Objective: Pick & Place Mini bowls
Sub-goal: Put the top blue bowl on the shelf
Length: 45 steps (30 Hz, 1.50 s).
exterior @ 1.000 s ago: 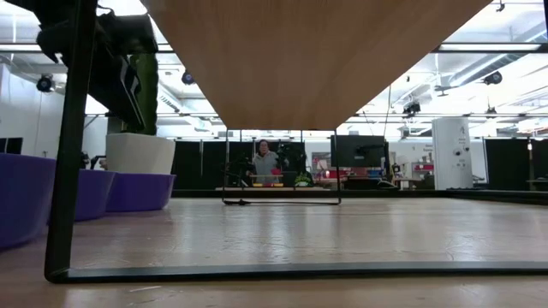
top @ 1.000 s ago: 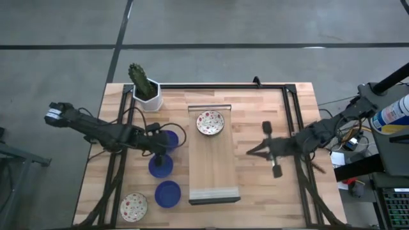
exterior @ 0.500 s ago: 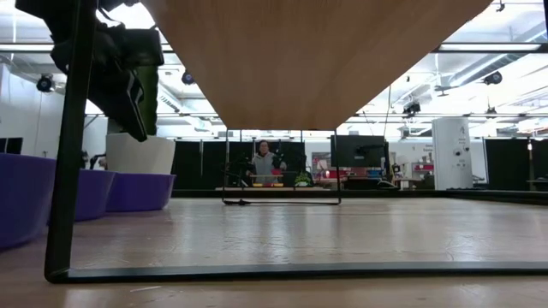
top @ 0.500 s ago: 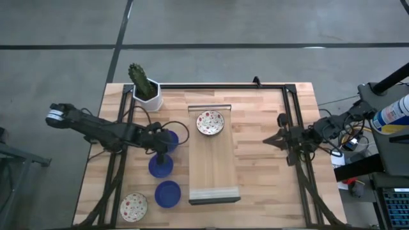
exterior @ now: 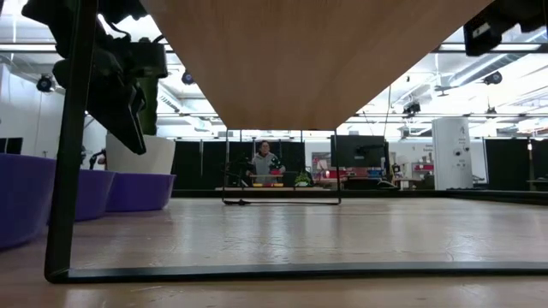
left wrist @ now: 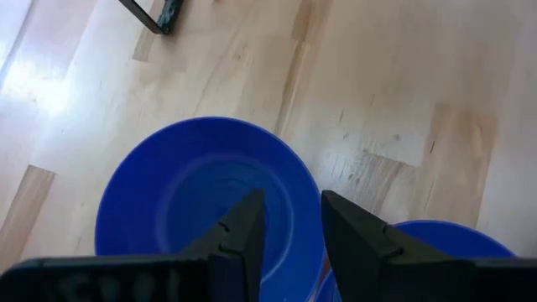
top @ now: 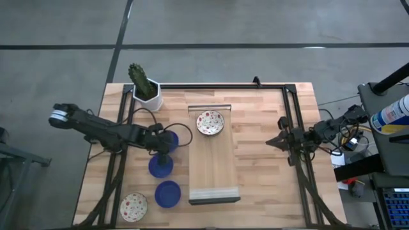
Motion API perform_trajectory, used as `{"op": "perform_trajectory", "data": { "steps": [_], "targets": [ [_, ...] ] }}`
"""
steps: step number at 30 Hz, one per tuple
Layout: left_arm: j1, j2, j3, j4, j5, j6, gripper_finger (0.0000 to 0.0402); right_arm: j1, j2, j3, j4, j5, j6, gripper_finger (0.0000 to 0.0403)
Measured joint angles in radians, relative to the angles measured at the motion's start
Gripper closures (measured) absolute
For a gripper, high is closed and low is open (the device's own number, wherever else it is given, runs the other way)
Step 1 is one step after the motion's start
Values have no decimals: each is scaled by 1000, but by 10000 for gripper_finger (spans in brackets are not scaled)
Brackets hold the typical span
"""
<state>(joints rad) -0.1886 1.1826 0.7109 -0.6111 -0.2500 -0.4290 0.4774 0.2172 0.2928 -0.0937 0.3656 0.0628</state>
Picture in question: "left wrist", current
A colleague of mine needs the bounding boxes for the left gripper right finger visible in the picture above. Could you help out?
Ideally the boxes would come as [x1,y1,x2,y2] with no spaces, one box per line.
[321,190,462,302]

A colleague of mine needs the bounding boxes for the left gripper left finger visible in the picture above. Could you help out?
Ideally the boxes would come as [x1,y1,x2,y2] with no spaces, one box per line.
[180,188,267,302]

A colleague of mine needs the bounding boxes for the blue mini bowl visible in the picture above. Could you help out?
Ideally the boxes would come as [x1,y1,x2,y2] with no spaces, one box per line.
[314,220,517,302]
[94,116,327,302]

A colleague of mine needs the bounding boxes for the wooden riser shelf black legs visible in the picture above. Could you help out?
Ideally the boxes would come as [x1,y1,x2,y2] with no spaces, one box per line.
[118,0,185,36]

